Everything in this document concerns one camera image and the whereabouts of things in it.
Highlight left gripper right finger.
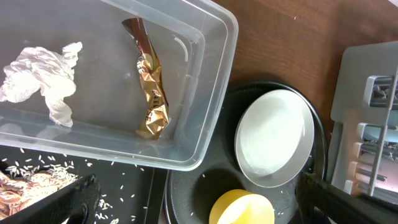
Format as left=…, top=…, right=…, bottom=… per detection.
left=295, top=172, right=397, bottom=224

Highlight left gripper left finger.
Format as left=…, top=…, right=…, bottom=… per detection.
left=1, top=174, right=101, bottom=224

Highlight pink plastic cup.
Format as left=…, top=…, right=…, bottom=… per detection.
left=356, top=153, right=397, bottom=192

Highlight food scraps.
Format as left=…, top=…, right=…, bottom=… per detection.
left=1, top=167, right=84, bottom=216

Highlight blue plastic cup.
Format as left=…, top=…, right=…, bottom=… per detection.
left=363, top=124, right=397, bottom=144

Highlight grey round plate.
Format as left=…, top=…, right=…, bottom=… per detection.
left=234, top=90, right=315, bottom=188

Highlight yellow bowl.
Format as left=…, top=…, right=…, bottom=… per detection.
left=208, top=189, right=275, bottom=224

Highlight gold foil wrapper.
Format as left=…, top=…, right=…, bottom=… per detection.
left=122, top=17, right=170, bottom=140

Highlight white tissue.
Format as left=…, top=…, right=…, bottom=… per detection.
left=1, top=42, right=83, bottom=128

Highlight grey dishwasher rack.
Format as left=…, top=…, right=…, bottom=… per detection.
left=326, top=42, right=397, bottom=204

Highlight black rectangular tray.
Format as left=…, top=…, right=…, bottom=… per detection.
left=1, top=146, right=167, bottom=224

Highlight clear plastic bin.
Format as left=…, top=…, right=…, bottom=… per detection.
left=1, top=0, right=239, bottom=171

